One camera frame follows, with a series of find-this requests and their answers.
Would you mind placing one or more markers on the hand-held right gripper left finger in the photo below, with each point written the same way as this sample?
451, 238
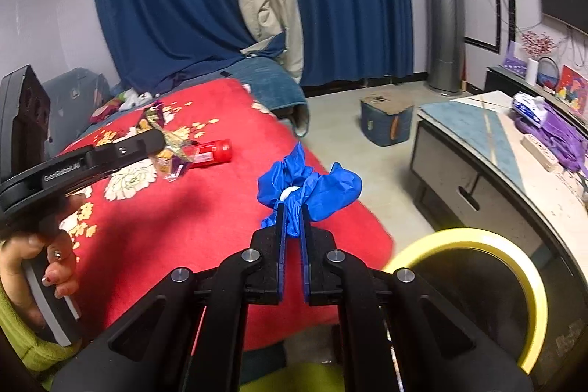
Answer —
281, 245

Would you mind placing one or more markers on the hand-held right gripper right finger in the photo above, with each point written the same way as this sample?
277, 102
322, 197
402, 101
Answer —
305, 254

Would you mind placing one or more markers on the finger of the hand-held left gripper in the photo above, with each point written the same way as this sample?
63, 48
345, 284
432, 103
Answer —
140, 146

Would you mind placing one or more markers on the blue rubber glove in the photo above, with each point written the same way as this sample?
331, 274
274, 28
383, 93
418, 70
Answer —
330, 190

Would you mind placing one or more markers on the yellow rimmed trash bin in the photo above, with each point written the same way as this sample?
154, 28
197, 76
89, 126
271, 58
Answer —
537, 295

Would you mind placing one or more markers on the person's left hand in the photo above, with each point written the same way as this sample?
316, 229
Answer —
14, 268

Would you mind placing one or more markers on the white green toy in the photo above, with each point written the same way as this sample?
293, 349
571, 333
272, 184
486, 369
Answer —
135, 98

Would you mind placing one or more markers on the pink plush toy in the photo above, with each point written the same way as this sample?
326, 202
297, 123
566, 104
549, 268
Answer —
103, 111

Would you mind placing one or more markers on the grey blue cushion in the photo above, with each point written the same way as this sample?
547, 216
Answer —
78, 102

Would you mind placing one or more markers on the red plastic bottle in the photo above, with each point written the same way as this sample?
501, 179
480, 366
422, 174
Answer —
216, 151

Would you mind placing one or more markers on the red floral blanket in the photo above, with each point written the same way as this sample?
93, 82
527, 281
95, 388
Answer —
206, 217

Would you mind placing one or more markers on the dark teal cloth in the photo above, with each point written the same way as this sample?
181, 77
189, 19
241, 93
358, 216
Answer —
264, 364

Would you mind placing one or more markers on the person's green clothing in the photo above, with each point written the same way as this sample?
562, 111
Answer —
294, 378

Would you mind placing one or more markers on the blue bed cover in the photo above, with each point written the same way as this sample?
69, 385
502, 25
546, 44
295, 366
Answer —
271, 84

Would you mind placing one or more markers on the blue box stool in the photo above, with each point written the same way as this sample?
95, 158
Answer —
383, 123

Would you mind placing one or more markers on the glass top coffee table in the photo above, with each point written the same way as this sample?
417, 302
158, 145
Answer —
464, 135

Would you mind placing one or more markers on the white power strip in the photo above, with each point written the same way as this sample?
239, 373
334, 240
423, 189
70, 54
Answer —
540, 151

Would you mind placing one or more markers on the black television stand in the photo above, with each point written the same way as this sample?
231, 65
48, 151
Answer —
496, 82

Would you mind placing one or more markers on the blue white tissue pack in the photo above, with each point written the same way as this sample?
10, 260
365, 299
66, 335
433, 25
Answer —
528, 105

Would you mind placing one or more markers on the silver tower air conditioner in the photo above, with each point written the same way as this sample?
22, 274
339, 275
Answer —
443, 15

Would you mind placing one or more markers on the purple cloth bag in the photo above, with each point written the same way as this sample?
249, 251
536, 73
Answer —
562, 139

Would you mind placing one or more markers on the purple card box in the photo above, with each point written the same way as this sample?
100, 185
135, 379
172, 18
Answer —
513, 59

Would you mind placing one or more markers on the round framed ornament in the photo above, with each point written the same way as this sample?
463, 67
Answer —
549, 74

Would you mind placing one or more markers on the colourful picture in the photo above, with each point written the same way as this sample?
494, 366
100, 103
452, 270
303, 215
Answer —
572, 89

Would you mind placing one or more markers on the pink blossom decoration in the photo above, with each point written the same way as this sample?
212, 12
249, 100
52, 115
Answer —
540, 43

